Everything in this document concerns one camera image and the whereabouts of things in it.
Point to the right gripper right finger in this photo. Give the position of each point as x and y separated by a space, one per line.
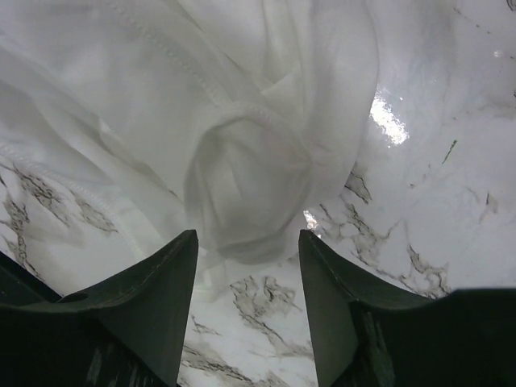
367 332

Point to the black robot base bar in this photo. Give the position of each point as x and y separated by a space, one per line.
20 288

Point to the white tank top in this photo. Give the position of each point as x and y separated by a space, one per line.
226 117

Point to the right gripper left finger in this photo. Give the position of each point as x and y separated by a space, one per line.
127 330

